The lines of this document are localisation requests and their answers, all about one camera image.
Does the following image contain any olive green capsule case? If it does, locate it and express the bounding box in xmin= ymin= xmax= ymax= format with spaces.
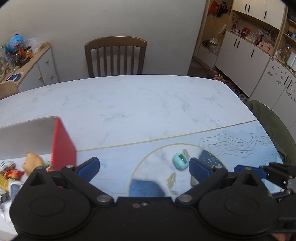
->
xmin=190 ymin=175 xmax=199 ymax=187

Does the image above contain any teal round sharpener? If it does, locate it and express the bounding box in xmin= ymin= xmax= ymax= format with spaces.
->
xmin=173 ymin=153 xmax=189 ymax=171

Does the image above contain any orange spotted animal toy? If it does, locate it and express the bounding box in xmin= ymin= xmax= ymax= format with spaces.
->
xmin=22 ymin=152 xmax=46 ymax=177

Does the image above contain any orange red fish toy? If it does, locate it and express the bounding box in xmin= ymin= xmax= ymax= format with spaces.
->
xmin=4 ymin=169 xmax=25 ymax=180

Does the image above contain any white green plush toy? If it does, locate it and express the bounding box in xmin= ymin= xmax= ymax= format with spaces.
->
xmin=45 ymin=162 xmax=55 ymax=172

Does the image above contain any white green plastic pouch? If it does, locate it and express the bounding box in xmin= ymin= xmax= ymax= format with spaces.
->
xmin=9 ymin=180 xmax=23 ymax=201

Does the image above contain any white tooth plush keychain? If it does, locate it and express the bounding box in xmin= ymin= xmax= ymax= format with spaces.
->
xmin=0 ymin=161 xmax=16 ymax=173

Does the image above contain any yellow cardboard box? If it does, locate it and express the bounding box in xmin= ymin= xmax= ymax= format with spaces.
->
xmin=0 ymin=174 xmax=10 ymax=192

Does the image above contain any green upholstered chair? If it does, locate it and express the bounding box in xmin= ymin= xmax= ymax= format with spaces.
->
xmin=245 ymin=100 xmax=295 ymax=165

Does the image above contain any red white cardboard box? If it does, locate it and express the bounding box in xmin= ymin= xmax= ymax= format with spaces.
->
xmin=1 ymin=116 xmax=77 ymax=171

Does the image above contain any wooden side cabinet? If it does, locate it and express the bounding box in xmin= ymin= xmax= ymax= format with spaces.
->
xmin=1 ymin=42 xmax=59 ymax=99

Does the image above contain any dark jar orange label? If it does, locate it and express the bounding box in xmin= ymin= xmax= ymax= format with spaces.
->
xmin=24 ymin=46 xmax=34 ymax=59

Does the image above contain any brown wooden chair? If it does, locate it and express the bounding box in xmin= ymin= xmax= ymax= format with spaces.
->
xmin=84 ymin=36 xmax=147 ymax=78

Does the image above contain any blue globe toy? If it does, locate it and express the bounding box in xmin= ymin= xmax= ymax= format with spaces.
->
xmin=8 ymin=34 xmax=23 ymax=52

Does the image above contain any white wall cabinet unit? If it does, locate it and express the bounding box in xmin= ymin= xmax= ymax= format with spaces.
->
xmin=193 ymin=1 xmax=295 ymax=130

